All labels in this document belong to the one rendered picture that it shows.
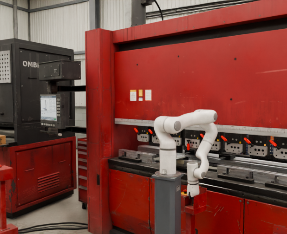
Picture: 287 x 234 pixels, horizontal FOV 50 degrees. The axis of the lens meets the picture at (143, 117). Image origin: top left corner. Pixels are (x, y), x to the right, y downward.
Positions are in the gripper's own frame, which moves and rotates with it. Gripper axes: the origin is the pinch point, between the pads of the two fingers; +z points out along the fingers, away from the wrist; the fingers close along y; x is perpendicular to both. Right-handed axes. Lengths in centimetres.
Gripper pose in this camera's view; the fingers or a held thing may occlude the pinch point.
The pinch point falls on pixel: (193, 201)
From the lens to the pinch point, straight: 253.5
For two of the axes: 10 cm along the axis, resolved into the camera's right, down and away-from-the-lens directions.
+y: -7.6, 1.3, -6.4
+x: 6.5, 0.5, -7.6
